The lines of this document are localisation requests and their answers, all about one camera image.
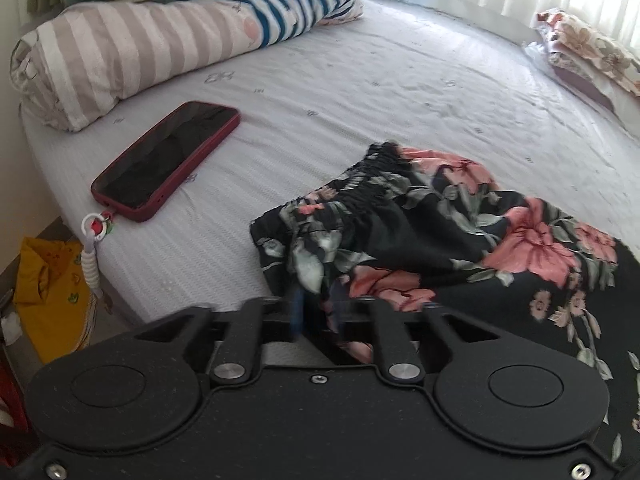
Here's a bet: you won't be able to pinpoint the yellow cloth bag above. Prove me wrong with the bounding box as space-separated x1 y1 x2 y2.
13 237 96 364

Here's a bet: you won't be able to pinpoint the pink striped rolled blanket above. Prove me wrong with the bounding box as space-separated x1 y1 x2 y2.
10 0 266 131

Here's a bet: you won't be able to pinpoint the red cased smartphone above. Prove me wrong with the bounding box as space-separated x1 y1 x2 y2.
91 101 241 222

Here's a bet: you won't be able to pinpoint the white pillow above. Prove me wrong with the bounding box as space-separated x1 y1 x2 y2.
523 41 639 134

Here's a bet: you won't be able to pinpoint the blue white striped blanket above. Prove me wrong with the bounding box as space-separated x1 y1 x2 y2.
231 0 363 49

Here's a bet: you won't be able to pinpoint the white beaded phone strap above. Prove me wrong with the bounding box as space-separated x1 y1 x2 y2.
80 210 115 302

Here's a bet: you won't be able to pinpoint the black floral pants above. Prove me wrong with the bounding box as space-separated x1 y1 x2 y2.
250 143 639 466

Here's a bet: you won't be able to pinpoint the floral pillow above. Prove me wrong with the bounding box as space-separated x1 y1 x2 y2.
535 9 639 98

